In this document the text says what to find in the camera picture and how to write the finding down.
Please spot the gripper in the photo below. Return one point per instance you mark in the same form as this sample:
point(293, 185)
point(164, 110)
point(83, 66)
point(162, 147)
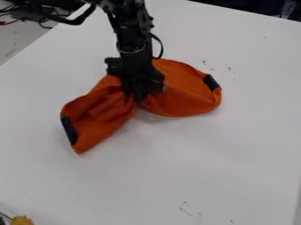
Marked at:
point(135, 71)

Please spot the orange cloth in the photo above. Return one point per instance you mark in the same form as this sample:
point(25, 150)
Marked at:
point(180, 90)

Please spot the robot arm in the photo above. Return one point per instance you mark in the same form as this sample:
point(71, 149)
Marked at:
point(129, 26)

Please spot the yellow toy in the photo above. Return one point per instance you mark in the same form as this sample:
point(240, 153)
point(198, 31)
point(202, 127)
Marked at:
point(21, 220)

